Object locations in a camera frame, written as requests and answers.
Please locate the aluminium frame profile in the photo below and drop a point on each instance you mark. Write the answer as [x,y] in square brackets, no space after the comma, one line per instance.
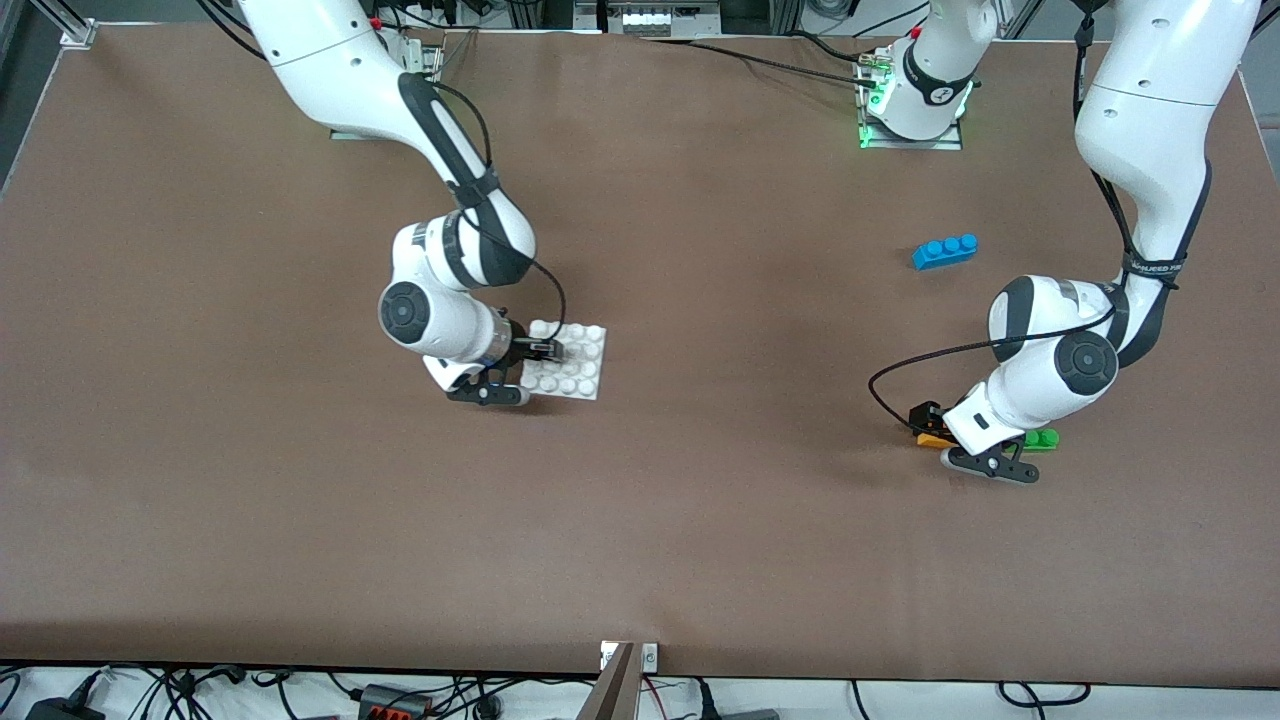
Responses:
[75,32]

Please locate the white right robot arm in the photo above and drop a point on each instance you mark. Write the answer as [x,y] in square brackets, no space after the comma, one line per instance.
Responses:
[340,70]

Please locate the small metal table bracket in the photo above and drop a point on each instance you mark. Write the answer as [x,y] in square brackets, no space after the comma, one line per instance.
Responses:
[650,657]

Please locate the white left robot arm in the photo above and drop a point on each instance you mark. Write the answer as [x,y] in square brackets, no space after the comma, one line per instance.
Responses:
[1150,120]

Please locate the white studded base plate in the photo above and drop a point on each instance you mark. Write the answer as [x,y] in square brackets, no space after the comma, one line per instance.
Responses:
[580,370]

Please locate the black power adapter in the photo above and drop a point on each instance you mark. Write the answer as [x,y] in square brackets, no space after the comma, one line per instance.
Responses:
[60,712]

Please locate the white power strip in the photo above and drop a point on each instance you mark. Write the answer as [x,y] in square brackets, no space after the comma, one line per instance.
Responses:
[650,20]

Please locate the green two-stud block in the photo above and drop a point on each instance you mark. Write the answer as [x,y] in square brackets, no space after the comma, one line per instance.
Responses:
[1045,439]

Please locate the yellow two-stud block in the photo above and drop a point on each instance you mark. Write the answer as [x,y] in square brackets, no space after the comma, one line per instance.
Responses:
[932,440]

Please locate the grey tapered stand bar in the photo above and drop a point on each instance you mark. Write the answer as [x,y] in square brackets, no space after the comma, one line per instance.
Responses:
[612,695]

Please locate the blue three-stud block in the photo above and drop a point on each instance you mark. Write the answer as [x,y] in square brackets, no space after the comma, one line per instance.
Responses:
[945,252]

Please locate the black adapter with orange plugs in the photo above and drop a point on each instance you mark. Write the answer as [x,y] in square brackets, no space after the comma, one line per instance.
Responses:
[395,705]

